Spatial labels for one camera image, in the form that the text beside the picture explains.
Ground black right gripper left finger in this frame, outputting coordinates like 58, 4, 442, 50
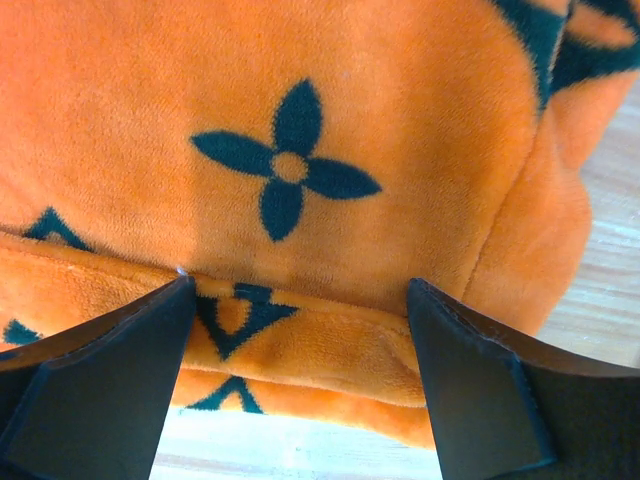
1, 276, 195, 479

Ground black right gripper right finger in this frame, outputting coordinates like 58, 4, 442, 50
407, 279, 639, 479

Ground orange patterned plush pillowcase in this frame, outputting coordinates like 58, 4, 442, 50
1, 1, 639, 449

